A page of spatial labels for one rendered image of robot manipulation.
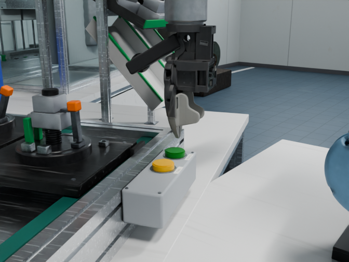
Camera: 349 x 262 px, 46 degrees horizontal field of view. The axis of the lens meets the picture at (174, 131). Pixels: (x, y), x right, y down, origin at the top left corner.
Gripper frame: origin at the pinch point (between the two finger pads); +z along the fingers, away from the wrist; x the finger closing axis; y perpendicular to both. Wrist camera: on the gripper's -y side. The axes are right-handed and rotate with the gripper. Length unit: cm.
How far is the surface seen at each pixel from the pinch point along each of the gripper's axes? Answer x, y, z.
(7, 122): 1.3, -40.1, 2.1
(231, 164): 71, 0, 33
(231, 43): 820, -134, 50
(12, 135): -1.6, -36.5, 4.0
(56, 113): -10.3, -19.1, -4.4
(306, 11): 803, 15, -17
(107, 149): -3.2, -12.8, 4.0
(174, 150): -0.4, 0.2, 3.8
